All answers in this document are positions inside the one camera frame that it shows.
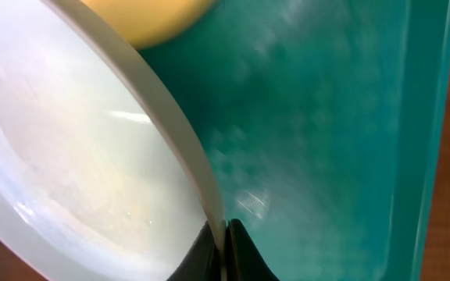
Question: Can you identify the yellow plate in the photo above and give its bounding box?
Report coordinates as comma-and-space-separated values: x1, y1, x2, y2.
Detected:
81, 0, 214, 48

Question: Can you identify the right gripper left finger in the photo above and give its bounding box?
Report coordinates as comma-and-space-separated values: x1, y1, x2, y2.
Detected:
167, 222, 221, 281

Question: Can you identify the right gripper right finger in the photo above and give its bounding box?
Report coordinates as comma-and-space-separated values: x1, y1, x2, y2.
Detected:
225, 219, 279, 281

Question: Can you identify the light blue plate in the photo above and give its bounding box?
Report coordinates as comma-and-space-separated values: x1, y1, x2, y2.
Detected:
0, 0, 226, 280

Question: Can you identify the teal plastic tray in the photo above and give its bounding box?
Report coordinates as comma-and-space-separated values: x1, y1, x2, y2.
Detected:
141, 0, 450, 280

